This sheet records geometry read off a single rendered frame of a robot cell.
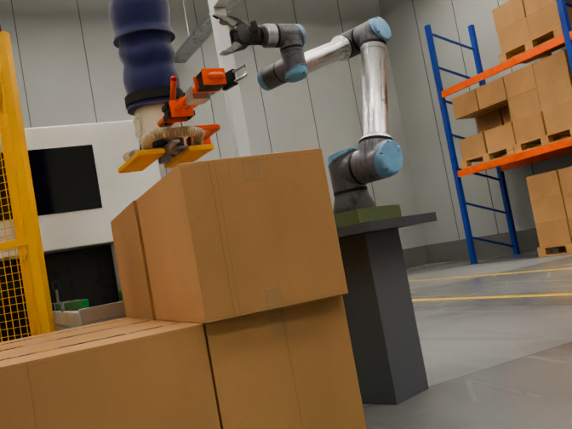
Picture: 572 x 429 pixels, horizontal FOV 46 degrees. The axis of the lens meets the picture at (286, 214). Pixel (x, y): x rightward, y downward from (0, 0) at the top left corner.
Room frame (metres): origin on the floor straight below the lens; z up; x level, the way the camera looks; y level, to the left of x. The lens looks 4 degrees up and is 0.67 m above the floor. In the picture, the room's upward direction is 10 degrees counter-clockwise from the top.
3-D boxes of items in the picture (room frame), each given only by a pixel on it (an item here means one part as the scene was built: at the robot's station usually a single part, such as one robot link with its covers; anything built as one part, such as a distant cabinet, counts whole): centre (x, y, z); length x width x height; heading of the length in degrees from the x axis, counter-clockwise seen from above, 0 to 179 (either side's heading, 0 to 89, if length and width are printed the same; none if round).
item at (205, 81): (2.01, 0.16, 1.24); 0.08 x 0.07 x 0.05; 27
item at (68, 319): (3.83, 1.38, 0.50); 2.31 x 0.05 x 0.19; 25
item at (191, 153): (2.59, 0.34, 1.14); 0.34 x 0.10 x 0.05; 27
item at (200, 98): (2.13, 0.21, 1.24); 0.07 x 0.07 x 0.04; 27
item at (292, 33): (2.56, -0.13, 1.52); 0.12 x 0.09 x 0.10; 117
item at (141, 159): (2.51, 0.51, 1.14); 0.34 x 0.10 x 0.05; 27
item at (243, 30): (2.49, 0.02, 1.52); 0.12 x 0.09 x 0.08; 117
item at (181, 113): (2.33, 0.31, 1.24); 0.10 x 0.08 x 0.06; 117
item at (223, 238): (1.99, 0.17, 0.74); 0.60 x 0.40 x 0.40; 23
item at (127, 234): (2.54, 0.42, 0.74); 0.60 x 0.40 x 0.40; 23
